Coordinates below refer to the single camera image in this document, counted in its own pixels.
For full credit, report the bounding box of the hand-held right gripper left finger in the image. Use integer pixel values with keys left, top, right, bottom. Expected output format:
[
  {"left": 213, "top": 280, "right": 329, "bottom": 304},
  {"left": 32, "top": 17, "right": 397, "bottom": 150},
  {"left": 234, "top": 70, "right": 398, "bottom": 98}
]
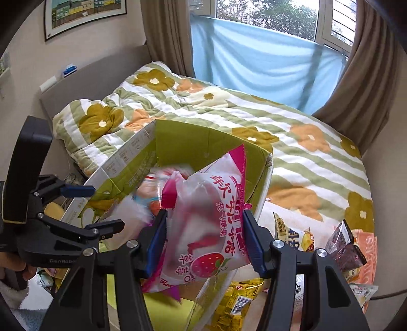
[{"left": 38, "top": 208, "right": 169, "bottom": 331}]

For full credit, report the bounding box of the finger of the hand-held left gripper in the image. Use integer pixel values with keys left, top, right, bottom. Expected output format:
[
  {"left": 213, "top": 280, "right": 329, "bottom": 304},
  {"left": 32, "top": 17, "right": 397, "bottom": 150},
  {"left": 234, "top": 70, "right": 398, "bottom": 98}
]
[
  {"left": 36, "top": 212, "right": 125, "bottom": 240},
  {"left": 32, "top": 176, "right": 96, "bottom": 198}
]

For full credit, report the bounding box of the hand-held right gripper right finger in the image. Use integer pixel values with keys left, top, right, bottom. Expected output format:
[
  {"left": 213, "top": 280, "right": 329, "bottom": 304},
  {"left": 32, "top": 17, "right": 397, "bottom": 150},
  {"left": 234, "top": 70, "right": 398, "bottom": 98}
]
[{"left": 243, "top": 208, "right": 371, "bottom": 331}]

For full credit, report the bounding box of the pink strawberry snack packet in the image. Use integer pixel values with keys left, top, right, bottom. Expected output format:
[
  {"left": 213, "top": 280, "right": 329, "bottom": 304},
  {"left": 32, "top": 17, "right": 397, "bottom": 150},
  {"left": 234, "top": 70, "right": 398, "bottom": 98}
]
[{"left": 141, "top": 143, "right": 252, "bottom": 301}]

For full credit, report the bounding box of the green cardboard box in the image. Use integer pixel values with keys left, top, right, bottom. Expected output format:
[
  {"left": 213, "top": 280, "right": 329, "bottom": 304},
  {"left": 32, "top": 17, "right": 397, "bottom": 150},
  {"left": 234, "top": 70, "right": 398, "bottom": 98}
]
[{"left": 60, "top": 119, "right": 274, "bottom": 331}]

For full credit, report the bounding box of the person's left forearm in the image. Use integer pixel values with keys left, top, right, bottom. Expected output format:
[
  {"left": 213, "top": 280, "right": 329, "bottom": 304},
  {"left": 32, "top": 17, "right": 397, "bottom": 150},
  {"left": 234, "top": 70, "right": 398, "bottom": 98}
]
[{"left": 0, "top": 279, "right": 54, "bottom": 331}]

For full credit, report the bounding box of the person's left hand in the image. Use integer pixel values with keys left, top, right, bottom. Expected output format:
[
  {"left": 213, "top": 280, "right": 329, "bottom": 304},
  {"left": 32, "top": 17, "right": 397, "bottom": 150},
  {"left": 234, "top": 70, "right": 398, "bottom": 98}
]
[{"left": 0, "top": 252, "right": 37, "bottom": 282}]

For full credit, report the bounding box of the yellow object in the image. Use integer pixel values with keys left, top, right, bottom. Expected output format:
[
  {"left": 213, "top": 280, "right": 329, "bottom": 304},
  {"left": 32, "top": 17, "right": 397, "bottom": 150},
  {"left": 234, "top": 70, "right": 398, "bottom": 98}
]
[{"left": 45, "top": 202, "right": 66, "bottom": 221}]

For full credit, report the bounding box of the yellow white snack packet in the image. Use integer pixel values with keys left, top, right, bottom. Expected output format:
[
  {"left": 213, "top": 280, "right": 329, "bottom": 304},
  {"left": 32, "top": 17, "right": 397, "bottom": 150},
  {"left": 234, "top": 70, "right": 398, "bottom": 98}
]
[{"left": 273, "top": 212, "right": 316, "bottom": 253}]

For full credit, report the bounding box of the white blue snack packet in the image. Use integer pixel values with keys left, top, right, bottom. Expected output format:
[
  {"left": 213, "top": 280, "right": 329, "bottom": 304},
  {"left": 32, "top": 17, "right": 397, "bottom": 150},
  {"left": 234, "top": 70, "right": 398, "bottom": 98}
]
[{"left": 135, "top": 165, "right": 193, "bottom": 220}]

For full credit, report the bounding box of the dark brown snack packet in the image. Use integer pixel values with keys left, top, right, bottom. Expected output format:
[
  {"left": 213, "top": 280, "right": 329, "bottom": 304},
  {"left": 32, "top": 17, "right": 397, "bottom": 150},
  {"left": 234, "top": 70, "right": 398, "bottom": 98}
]
[{"left": 324, "top": 219, "right": 366, "bottom": 281}]

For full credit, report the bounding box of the grey headboard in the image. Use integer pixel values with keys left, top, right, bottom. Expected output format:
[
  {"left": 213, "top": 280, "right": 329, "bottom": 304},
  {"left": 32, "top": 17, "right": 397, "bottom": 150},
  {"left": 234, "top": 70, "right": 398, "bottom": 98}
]
[{"left": 39, "top": 45, "right": 153, "bottom": 120}]

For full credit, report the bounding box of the floral striped blanket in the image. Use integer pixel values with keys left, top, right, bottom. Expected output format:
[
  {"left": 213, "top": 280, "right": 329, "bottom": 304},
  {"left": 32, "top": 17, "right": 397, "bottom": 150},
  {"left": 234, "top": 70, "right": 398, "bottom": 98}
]
[{"left": 52, "top": 61, "right": 376, "bottom": 234}]

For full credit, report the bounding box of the brown curtain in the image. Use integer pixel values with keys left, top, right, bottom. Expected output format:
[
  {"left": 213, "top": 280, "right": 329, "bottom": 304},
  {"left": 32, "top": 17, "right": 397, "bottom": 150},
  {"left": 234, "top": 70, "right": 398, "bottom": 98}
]
[
  {"left": 140, "top": 0, "right": 196, "bottom": 78},
  {"left": 312, "top": 0, "right": 396, "bottom": 158}
]

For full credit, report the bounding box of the light blue window cloth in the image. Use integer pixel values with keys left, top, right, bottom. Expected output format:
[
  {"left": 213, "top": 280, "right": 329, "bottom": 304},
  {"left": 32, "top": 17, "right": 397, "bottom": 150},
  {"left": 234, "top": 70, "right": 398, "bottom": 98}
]
[{"left": 190, "top": 14, "right": 347, "bottom": 113}]

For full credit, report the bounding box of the window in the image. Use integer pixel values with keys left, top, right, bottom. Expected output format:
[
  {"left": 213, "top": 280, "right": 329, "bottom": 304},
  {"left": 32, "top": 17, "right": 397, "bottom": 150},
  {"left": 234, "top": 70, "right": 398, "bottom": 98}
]
[{"left": 191, "top": 0, "right": 358, "bottom": 53}]

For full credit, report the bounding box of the black cable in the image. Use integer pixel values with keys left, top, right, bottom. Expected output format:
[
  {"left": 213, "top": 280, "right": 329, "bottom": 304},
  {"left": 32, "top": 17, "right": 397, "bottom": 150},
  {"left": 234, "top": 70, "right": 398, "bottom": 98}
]
[{"left": 370, "top": 291, "right": 404, "bottom": 301}]

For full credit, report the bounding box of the framed wall picture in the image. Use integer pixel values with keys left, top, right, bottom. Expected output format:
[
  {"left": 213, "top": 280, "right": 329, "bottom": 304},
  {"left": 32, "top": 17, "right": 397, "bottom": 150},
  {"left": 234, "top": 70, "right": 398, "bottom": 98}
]
[{"left": 44, "top": 0, "right": 128, "bottom": 42}]

